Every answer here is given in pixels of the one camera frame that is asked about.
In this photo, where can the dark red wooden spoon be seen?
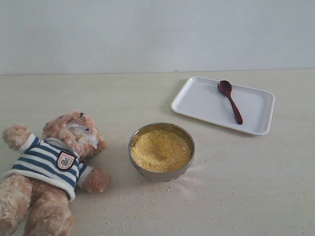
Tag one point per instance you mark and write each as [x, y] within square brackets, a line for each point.
[225, 88]

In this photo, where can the pink teddy bear striped sweater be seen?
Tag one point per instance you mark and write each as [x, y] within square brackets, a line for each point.
[40, 185]

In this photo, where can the steel bowl of yellow grain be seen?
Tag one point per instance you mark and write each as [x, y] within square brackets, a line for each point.
[161, 151]

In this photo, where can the white rectangular plastic tray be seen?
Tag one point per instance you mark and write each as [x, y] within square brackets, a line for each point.
[200, 98]

